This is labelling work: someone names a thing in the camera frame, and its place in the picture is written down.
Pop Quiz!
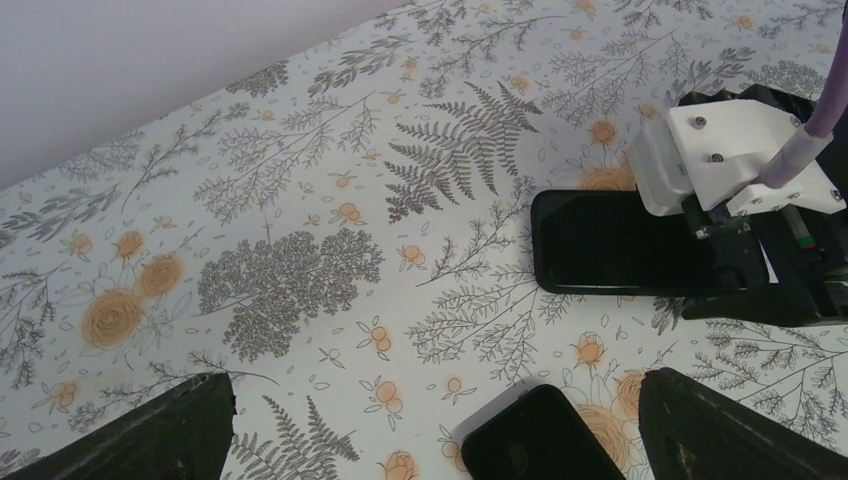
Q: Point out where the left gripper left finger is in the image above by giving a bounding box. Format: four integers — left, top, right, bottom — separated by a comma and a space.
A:
5, 373, 236, 479

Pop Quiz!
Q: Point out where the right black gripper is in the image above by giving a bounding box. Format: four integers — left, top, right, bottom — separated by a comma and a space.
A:
677, 85, 847, 328

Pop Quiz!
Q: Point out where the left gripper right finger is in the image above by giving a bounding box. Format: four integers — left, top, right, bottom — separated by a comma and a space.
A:
639, 368, 847, 479

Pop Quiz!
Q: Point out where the black phone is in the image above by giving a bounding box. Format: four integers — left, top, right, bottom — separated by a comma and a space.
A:
531, 190, 770, 297
460, 384, 624, 480

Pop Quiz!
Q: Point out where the floral patterned mat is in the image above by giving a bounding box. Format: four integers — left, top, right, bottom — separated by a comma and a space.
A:
1, 1, 847, 479

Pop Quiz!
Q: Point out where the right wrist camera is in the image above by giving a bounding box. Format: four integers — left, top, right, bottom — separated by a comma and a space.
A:
627, 100, 846, 217

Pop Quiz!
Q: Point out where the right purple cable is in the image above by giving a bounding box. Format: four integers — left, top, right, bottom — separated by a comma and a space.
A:
758, 6, 848, 190

